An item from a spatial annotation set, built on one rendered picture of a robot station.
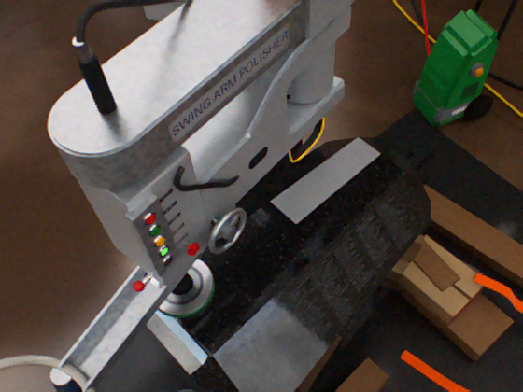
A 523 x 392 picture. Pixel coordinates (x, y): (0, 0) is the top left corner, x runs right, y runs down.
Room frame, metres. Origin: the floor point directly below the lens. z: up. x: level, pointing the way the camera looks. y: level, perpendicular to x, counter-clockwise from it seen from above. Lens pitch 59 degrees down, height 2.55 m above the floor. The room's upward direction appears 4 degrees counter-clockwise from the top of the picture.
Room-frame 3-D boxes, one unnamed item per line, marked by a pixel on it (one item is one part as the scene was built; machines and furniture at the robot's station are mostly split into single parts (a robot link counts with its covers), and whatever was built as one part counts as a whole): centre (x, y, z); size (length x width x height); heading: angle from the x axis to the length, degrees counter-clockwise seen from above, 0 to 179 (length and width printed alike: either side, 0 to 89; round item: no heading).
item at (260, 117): (1.14, 0.07, 1.28); 0.74 x 0.23 x 0.49; 138
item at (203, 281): (0.86, 0.34, 0.82); 0.21 x 0.21 x 0.01
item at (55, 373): (0.81, 0.98, 0.08); 0.10 x 0.10 x 0.13
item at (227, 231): (0.86, 0.17, 1.18); 0.15 x 0.10 x 0.15; 138
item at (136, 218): (0.73, 0.31, 1.35); 0.08 x 0.03 x 0.28; 138
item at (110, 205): (0.92, 0.29, 1.30); 0.36 x 0.22 x 0.45; 138
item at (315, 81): (1.34, -0.10, 1.32); 0.19 x 0.19 x 0.20
